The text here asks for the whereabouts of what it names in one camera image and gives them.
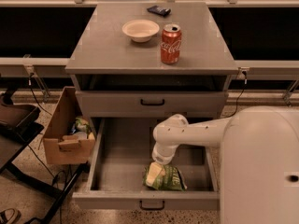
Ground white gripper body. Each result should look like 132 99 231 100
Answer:
152 143 176 165

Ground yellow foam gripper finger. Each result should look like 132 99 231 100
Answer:
146 162 164 187

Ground green jalapeno chip bag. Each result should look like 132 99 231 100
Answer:
143 165 187 191

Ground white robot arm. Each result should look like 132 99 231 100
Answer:
152 106 299 224

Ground open grey bottom drawer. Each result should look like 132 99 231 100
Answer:
73 118 220 211

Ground closed grey upper drawer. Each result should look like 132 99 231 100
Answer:
76 91 228 119

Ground grey drawer cabinet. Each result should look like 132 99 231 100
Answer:
65 1 237 130

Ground snack items in box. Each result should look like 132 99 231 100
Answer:
69 117 93 139

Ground brown cardboard box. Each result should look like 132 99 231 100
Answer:
43 87 95 164

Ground red coca-cola can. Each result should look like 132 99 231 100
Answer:
161 23 182 64

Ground white paper bowl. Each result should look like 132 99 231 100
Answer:
122 20 160 43

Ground black rolling cart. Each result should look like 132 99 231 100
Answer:
0 89 87 224

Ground black cable left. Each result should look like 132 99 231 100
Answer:
27 72 68 224

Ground black floor cable right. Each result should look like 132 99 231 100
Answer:
222 70 249 119

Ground grey metal rail frame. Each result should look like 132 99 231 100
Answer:
0 0 299 107

